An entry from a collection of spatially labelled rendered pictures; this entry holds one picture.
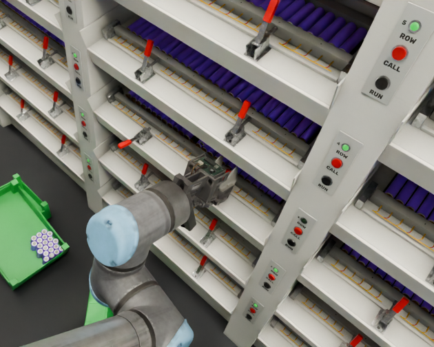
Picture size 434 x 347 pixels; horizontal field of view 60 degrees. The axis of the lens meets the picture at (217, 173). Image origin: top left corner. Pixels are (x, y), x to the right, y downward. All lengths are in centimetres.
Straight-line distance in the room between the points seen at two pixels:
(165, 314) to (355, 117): 42
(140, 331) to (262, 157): 38
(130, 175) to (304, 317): 64
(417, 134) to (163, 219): 41
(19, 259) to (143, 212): 87
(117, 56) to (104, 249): 50
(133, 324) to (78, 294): 78
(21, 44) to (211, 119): 79
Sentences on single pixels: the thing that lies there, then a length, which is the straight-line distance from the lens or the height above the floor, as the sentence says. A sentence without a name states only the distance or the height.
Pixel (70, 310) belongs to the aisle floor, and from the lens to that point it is 136.
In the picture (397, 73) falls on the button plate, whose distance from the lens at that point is 54.
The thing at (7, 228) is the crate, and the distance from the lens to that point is 147.
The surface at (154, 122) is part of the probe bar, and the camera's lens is 102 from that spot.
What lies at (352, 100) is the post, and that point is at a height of 96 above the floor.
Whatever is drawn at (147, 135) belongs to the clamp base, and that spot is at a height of 56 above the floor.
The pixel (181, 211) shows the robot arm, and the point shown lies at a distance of 67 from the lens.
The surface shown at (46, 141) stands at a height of 16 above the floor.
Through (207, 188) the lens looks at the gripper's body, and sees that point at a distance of 74.
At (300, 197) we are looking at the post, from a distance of 71.
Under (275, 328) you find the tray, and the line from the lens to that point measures 119.
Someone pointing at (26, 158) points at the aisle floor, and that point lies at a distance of 178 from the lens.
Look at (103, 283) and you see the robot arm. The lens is 70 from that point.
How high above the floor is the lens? 124
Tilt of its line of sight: 47 degrees down
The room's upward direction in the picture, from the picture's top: 14 degrees clockwise
